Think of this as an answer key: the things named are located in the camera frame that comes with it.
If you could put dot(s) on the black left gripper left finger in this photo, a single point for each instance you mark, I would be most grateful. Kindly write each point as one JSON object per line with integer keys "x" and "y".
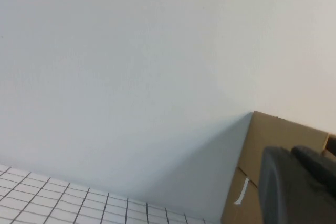
{"x": 283, "y": 192}

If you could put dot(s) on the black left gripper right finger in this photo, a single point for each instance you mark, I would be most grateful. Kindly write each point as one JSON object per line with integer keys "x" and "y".
{"x": 315, "y": 163}

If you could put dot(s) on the brown cardboard shoe box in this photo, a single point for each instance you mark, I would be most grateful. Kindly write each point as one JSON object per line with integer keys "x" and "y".
{"x": 265, "y": 134}

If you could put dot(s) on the thin white tape strip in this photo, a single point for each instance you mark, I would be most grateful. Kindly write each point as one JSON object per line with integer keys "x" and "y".
{"x": 242, "y": 192}

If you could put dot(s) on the white black-grid tablecloth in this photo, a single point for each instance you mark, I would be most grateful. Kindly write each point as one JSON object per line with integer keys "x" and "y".
{"x": 65, "y": 203}

